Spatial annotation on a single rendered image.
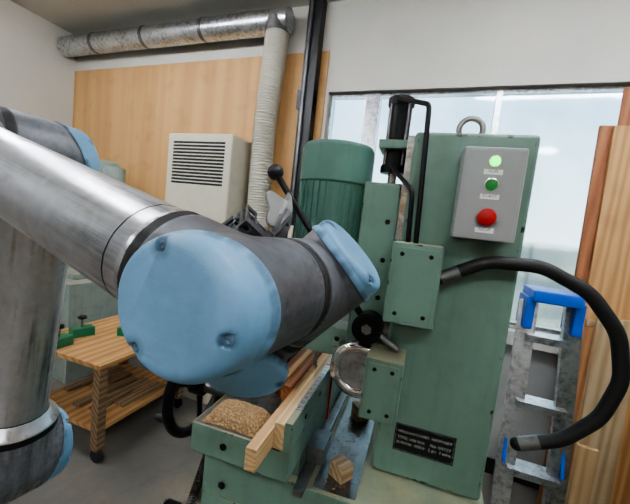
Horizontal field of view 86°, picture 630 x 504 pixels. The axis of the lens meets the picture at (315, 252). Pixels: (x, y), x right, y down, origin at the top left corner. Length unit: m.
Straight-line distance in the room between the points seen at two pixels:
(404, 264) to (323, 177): 0.28
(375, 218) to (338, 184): 0.11
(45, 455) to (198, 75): 2.55
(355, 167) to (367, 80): 1.60
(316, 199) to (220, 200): 1.54
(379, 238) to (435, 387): 0.33
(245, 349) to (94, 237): 0.14
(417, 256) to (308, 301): 0.40
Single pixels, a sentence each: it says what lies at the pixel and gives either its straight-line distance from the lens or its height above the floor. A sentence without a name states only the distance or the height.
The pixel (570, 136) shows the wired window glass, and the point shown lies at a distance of 2.31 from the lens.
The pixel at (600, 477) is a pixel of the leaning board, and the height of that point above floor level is 0.35.
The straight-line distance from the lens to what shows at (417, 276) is 0.63.
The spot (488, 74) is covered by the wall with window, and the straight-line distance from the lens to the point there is 2.28.
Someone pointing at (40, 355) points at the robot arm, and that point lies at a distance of 0.83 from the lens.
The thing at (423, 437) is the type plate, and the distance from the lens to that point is 0.83.
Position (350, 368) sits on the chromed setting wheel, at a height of 1.02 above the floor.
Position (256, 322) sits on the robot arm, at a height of 1.26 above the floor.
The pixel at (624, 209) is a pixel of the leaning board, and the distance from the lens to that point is 2.10.
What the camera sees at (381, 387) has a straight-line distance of 0.68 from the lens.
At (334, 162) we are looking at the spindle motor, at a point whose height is 1.45.
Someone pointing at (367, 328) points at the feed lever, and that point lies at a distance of 0.69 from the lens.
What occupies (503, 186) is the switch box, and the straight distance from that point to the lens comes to 0.66.
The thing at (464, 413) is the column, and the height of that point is 0.98.
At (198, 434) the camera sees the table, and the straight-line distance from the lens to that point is 0.79.
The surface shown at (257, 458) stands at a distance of 0.66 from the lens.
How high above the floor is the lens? 1.32
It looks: 5 degrees down
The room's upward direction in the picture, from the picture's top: 6 degrees clockwise
